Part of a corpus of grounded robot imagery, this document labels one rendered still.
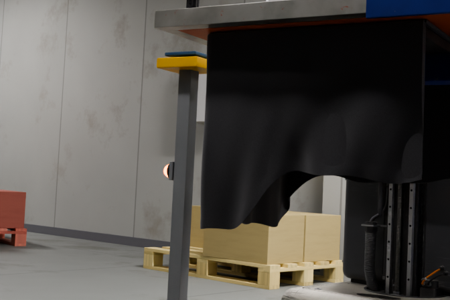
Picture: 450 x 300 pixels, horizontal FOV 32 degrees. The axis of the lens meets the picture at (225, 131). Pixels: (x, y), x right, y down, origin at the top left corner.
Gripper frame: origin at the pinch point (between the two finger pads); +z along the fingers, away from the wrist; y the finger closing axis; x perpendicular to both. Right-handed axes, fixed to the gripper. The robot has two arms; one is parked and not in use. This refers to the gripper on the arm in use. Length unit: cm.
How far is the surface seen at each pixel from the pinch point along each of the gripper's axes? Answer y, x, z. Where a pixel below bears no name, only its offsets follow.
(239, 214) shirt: 32, 35, 55
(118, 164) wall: -404, -337, 37
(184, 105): 2.0, 0.3, 28.1
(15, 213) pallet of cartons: -304, -366, 83
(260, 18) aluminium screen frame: 41, 43, 15
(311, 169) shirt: 33, 52, 45
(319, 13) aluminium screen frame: 41, 56, 15
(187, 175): 1.4, 1.9, 47.0
